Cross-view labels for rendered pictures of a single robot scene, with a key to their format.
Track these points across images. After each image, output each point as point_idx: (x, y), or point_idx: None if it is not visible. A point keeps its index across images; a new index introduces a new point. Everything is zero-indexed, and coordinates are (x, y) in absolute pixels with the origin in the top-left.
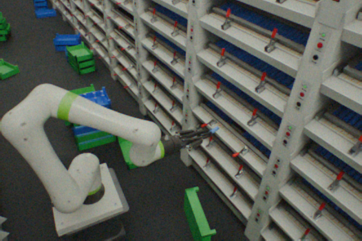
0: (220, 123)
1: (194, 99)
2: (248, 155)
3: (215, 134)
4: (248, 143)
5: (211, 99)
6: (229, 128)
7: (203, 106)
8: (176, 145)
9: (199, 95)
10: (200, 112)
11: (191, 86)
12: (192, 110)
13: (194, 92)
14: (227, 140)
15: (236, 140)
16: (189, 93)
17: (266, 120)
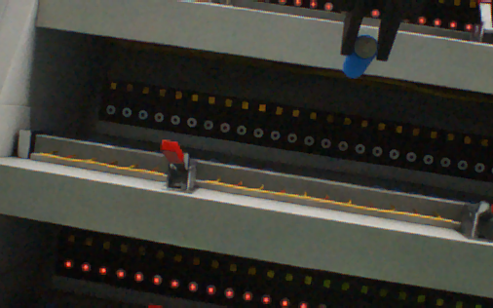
0: (229, 180)
1: (13, 92)
2: None
3: (217, 250)
4: (453, 201)
5: (203, 12)
6: (311, 178)
7: (65, 139)
8: None
9: (30, 95)
10: (49, 167)
11: (16, 5)
12: None
13: (26, 46)
14: (349, 219)
15: (383, 218)
16: None
17: None
